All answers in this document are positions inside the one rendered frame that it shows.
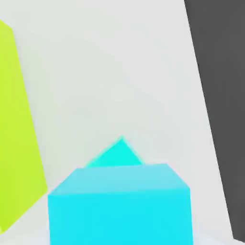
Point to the small cyan cube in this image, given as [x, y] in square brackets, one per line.
[119, 214]

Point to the large lime green box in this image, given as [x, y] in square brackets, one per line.
[17, 134]

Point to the small turquoise cube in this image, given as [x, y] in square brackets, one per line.
[116, 156]

